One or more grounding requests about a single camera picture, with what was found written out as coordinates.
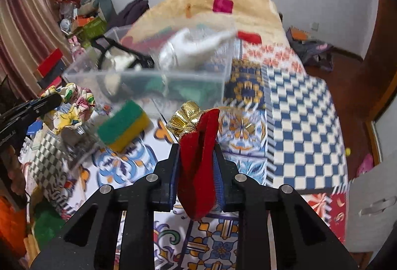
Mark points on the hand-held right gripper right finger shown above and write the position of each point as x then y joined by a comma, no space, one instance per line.
228,193

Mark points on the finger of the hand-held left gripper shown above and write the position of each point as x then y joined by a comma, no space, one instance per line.
37,107

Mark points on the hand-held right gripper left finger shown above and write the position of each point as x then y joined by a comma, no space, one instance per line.
171,193

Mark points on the floral scrunchie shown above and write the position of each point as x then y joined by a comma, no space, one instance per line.
72,116

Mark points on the red velvet pouch gold bow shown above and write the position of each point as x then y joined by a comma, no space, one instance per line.
195,164

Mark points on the green and yellow sponge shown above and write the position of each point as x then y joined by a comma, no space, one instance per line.
121,124

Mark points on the clear plastic storage box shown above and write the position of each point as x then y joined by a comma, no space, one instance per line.
189,81

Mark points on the white cloth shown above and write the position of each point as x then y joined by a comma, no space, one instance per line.
186,46

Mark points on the grey checkered cloth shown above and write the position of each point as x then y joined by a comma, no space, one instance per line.
49,155

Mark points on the red and black box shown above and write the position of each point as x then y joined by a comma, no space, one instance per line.
49,62

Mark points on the striped brown curtain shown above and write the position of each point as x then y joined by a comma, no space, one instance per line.
24,25

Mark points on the orange bag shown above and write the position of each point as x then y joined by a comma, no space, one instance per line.
11,226

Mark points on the cream cloth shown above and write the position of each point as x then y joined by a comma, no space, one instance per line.
119,62

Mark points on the green fuzzy cloth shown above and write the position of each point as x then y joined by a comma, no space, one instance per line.
48,225

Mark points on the green cardboard box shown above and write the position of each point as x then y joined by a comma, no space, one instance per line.
94,27

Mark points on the colourful patterned bed sheet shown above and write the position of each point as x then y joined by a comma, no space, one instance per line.
297,121

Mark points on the grey green cushion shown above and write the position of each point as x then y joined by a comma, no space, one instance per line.
104,0

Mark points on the dark purple garment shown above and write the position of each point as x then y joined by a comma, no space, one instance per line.
131,11

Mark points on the pink plastic toy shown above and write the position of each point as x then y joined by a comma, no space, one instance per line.
365,166

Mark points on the white drawer cabinet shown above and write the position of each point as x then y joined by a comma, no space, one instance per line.
372,195

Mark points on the purple clothes pile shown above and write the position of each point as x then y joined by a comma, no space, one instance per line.
305,48

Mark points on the white wall socket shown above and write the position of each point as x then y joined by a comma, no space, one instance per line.
315,26

